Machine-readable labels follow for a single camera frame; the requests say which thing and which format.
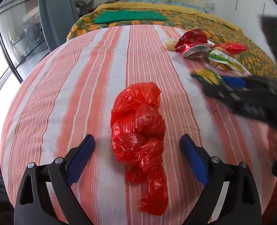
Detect yellow green snack wrapper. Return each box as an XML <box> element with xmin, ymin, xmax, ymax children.
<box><xmin>191</xmin><ymin>69</ymin><xmax>226</xmax><ymax>86</ymax></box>

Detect red plastic bag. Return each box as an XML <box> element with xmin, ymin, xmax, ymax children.
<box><xmin>110</xmin><ymin>82</ymin><xmax>168</xmax><ymax>216</ymax></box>

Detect person's right hand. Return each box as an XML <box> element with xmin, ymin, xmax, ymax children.
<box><xmin>267</xmin><ymin>127</ymin><xmax>277</xmax><ymax>161</ymax></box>

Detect red snack wrapper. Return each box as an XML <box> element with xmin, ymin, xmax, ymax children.
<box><xmin>211</xmin><ymin>43</ymin><xmax>249</xmax><ymax>55</ymax></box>

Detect green white snack wrapper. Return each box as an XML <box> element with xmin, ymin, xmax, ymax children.
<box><xmin>208</xmin><ymin>47</ymin><xmax>250</xmax><ymax>75</ymax></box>

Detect crushed red soda can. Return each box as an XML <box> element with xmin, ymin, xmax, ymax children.
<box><xmin>175</xmin><ymin>28</ymin><xmax>211</xmax><ymax>59</ymax></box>

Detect white wardrobe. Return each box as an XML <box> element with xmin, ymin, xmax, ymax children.
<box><xmin>207</xmin><ymin>0</ymin><xmax>277</xmax><ymax>60</ymax></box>

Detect orange floral olive quilt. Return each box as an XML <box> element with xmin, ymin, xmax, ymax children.
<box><xmin>66</xmin><ymin>2</ymin><xmax>277</xmax><ymax>79</ymax></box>

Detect pink white striped blanket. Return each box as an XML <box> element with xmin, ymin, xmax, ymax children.
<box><xmin>0</xmin><ymin>25</ymin><xmax>276</xmax><ymax>224</ymax></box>

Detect blue patterned pillow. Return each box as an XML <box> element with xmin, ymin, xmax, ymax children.
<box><xmin>125</xmin><ymin>0</ymin><xmax>208</xmax><ymax>13</ymax></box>

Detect green folded cloth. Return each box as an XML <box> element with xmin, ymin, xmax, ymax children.
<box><xmin>94</xmin><ymin>10</ymin><xmax>166</xmax><ymax>24</ymax></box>

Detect washing machine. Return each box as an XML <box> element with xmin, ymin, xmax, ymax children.
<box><xmin>23</xmin><ymin>13</ymin><xmax>44</xmax><ymax>50</ymax></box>

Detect grey blue curtain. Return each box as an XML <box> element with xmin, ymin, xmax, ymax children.
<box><xmin>38</xmin><ymin>0</ymin><xmax>79</xmax><ymax>52</ymax></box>

